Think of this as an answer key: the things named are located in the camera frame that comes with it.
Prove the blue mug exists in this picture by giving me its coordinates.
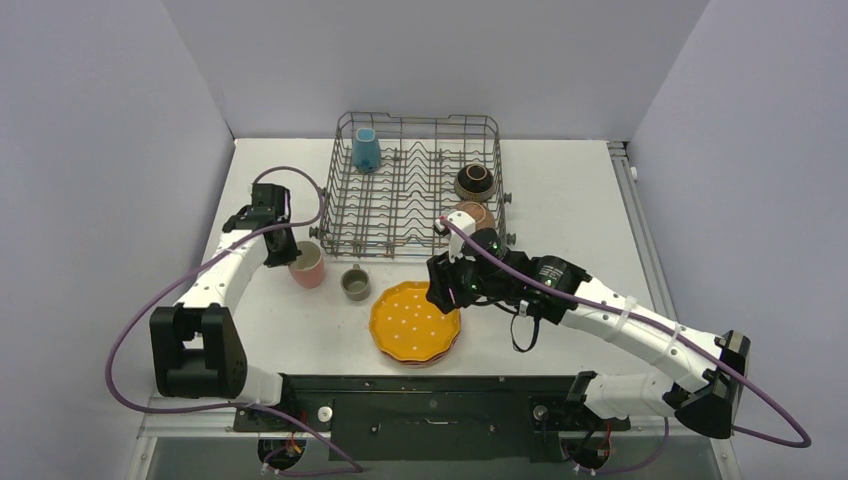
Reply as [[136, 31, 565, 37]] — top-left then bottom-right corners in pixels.
[[351, 127, 382, 174]]

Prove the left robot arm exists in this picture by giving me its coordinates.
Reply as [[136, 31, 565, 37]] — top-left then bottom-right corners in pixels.
[[149, 183, 300, 430]]

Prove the pink cup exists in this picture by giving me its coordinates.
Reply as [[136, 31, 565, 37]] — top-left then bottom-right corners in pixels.
[[288, 240, 325, 289]]

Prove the pink plate under stack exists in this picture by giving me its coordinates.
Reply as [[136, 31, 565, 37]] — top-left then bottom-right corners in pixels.
[[381, 340, 457, 368]]

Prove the grey ceramic mug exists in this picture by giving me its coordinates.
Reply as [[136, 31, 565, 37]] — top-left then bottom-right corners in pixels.
[[340, 264, 371, 302]]

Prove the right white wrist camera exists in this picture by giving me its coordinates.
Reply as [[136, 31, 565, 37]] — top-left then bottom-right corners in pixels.
[[433, 210, 476, 263]]

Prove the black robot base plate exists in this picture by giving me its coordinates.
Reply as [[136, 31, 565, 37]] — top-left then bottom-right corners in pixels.
[[277, 373, 636, 462]]

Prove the grey wire dish rack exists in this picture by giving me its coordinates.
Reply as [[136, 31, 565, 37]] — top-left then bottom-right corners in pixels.
[[309, 111, 516, 258]]

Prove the aluminium rail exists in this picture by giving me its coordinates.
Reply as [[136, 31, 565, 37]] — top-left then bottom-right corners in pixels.
[[606, 141, 668, 310]]

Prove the dark patterned cream bowl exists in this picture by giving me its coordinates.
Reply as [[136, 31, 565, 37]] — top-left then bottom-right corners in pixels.
[[454, 163, 495, 203]]

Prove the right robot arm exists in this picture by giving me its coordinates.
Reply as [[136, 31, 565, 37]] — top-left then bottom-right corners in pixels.
[[426, 224, 751, 439]]

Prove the yellow polka dot plate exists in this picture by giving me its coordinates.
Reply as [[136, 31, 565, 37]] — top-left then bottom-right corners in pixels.
[[369, 281, 461, 360]]

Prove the brown speckled cream bowl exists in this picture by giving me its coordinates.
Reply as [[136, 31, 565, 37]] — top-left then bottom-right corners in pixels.
[[455, 201, 496, 231]]

